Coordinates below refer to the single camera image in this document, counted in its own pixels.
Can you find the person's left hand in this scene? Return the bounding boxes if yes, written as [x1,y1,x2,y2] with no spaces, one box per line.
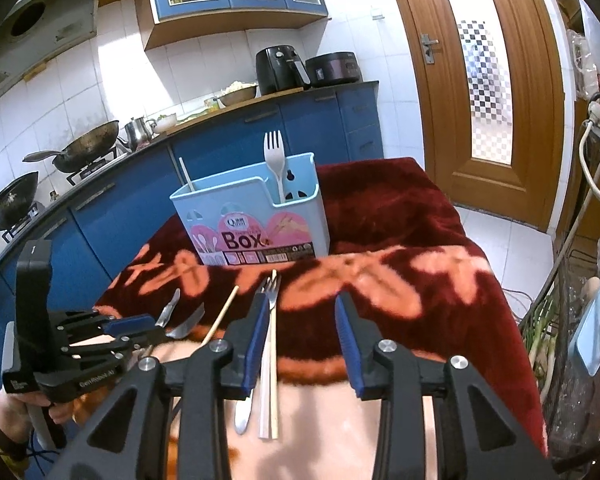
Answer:
[0,390,89,447]

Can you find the steel kettle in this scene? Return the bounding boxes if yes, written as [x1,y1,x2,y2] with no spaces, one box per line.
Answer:
[123,115,157,151]

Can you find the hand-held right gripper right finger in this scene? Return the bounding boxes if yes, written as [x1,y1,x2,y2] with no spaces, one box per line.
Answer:
[334,292,556,480]

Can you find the grey range hood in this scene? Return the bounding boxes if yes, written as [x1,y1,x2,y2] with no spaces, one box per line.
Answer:
[0,0,104,111]

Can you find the light blue board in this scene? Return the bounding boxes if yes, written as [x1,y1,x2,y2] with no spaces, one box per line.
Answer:
[567,272,600,377]

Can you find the small black wok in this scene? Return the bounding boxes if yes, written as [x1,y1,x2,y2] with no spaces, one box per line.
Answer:
[0,170,40,231]

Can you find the black wire rack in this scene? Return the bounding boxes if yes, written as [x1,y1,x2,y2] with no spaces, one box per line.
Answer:
[539,238,600,443]

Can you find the metal knife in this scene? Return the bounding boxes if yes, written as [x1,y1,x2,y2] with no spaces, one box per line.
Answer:
[154,288,182,327]

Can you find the dark rice cooker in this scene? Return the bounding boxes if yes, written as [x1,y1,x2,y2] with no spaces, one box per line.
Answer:
[305,51,365,89]

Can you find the bowl of food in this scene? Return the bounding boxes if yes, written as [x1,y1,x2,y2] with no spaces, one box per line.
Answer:
[218,80,259,107]

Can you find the light blue utensil box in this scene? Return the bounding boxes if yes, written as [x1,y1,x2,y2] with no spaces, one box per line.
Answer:
[170,152,332,266]

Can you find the large black wok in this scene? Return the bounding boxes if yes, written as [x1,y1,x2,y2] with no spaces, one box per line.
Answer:
[22,119,121,174]

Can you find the metal fork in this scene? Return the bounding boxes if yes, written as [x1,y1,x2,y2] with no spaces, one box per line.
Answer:
[234,274,282,436]

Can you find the small white bowl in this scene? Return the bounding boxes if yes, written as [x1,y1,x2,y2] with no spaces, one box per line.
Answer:
[152,113,179,135]

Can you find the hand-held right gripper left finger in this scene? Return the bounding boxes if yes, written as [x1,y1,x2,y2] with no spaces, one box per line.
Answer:
[55,292,272,480]

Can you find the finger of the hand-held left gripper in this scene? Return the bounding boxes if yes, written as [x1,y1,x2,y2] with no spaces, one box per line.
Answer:
[69,330,168,362]
[50,309,157,344]

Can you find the black air fryer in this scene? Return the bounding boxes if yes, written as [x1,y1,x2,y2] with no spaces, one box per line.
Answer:
[255,45,311,96]

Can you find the red floral blanket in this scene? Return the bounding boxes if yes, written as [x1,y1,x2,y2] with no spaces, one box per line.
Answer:
[92,157,548,480]

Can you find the blue base cabinets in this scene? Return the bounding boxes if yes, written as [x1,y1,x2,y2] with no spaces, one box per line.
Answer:
[0,80,386,311]

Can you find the thin white chopstick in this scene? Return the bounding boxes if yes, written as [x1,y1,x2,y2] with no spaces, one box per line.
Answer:
[178,156,197,192]

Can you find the wooden chopstick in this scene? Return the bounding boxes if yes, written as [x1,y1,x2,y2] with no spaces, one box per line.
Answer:
[269,269,280,440]
[200,285,240,347]

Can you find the wooden door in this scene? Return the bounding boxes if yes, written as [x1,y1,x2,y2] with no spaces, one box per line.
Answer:
[384,0,567,233]

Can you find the green onions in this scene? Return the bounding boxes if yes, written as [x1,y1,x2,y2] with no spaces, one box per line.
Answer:
[522,298,562,387]

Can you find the silver door handle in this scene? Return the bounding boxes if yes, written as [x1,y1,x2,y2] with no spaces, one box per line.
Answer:
[420,33,440,65]

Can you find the white power cable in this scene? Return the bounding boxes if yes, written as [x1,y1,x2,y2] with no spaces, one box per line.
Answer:
[554,101,600,291]

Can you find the metal spoon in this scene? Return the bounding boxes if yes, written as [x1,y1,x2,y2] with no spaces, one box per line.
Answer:
[164,302,207,340]

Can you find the white plastic fork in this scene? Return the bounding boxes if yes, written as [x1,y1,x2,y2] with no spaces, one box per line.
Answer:
[263,131,286,204]

